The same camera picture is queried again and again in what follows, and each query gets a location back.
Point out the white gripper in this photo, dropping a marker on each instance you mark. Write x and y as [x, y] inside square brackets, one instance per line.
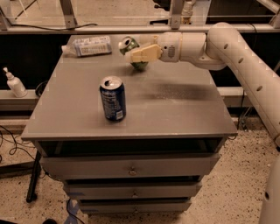
[168, 46]

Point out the green soda can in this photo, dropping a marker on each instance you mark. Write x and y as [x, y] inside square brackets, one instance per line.
[128, 45]

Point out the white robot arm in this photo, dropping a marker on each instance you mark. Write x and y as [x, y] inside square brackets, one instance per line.
[241, 198]

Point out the blue soda can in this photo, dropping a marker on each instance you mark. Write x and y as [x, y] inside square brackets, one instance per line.
[113, 98]

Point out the clear plastic water bottle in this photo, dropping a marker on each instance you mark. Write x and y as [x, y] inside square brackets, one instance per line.
[92, 46]

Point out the grey drawer cabinet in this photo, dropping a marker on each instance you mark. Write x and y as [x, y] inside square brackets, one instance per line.
[171, 108]

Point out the top grey drawer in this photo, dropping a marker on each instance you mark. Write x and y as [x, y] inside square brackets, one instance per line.
[133, 166]

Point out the grey drawer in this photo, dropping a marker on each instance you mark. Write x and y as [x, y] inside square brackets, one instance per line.
[133, 166]
[114, 207]
[145, 190]

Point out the white pump dispenser bottle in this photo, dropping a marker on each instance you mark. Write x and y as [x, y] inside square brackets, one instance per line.
[15, 84]

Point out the middle grey drawer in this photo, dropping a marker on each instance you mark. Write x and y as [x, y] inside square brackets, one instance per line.
[145, 190]

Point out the bottom grey drawer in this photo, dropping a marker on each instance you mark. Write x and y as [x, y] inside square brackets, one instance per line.
[114, 207]

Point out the black stand leg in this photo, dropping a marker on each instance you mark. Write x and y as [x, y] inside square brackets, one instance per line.
[36, 170]

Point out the metal frame rail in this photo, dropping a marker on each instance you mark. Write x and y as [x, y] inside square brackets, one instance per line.
[97, 29]

